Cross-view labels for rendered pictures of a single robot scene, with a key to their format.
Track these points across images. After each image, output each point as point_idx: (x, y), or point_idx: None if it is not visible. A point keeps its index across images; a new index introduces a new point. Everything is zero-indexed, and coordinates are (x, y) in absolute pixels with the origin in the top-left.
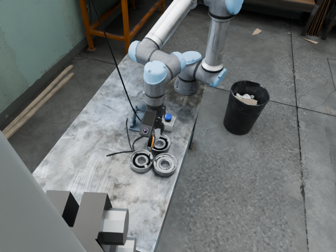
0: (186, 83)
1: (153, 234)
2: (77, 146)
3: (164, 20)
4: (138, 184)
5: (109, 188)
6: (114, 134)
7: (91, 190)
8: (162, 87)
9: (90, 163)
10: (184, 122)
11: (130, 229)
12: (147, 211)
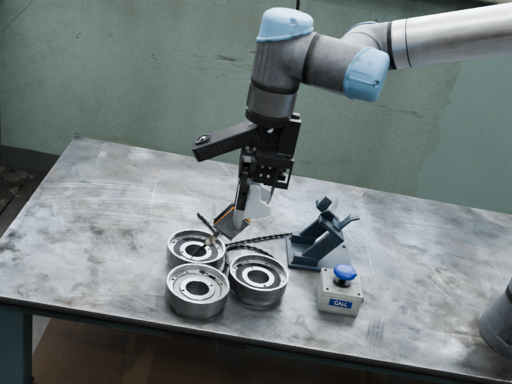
0: (507, 305)
1: (11, 289)
2: (207, 180)
3: (455, 12)
4: (136, 260)
5: (120, 224)
6: (259, 220)
7: (111, 204)
8: (268, 62)
9: (171, 197)
10: (368, 336)
11: (25, 257)
12: (68, 278)
